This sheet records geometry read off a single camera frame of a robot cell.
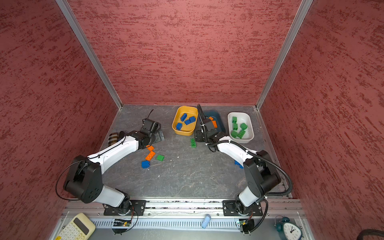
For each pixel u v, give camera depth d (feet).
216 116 3.61
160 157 3.02
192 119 3.59
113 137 3.20
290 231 2.15
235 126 3.50
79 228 2.23
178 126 3.47
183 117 3.62
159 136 2.67
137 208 2.44
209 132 2.24
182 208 2.48
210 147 2.54
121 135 3.26
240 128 3.51
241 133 3.38
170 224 2.54
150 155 3.03
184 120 3.61
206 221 2.25
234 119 3.61
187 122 3.61
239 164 1.73
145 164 2.91
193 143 3.21
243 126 3.46
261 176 1.47
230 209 2.40
